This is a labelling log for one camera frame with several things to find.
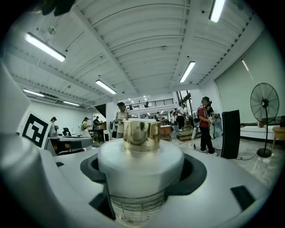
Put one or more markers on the white container with gold cap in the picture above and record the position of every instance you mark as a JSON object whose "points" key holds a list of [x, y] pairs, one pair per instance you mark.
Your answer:
{"points": [[140, 169]]}

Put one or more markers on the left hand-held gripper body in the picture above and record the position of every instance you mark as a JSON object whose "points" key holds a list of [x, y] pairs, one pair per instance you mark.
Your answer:
{"points": [[35, 130]]}

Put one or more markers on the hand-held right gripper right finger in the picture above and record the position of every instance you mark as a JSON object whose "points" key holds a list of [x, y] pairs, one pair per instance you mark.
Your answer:
{"points": [[222, 178]]}

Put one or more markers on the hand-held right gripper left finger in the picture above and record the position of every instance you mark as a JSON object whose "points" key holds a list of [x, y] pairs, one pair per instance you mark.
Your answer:
{"points": [[55, 189]]}

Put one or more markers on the small wooden cabinet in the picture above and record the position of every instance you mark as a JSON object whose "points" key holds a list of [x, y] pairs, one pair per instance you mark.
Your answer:
{"points": [[165, 133]]}

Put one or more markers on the black upright panel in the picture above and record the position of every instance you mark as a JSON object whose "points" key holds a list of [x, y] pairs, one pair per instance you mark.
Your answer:
{"points": [[230, 133]]}

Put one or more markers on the ceiling tube light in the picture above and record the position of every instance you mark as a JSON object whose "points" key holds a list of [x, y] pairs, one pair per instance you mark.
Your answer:
{"points": [[45, 47], [106, 86], [33, 92], [71, 103], [187, 71], [216, 10]]}

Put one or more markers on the black balcony railing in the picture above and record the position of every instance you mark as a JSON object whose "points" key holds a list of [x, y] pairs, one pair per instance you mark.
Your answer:
{"points": [[153, 103]]}

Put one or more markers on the round wooden side table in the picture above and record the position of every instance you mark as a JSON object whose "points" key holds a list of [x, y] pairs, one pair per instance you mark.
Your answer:
{"points": [[279, 130]]}

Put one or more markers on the grey work desk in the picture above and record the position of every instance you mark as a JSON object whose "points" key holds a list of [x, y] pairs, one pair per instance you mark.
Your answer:
{"points": [[71, 141]]}

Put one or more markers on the black standing fan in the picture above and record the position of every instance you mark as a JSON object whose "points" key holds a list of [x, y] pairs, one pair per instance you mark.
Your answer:
{"points": [[264, 103]]}

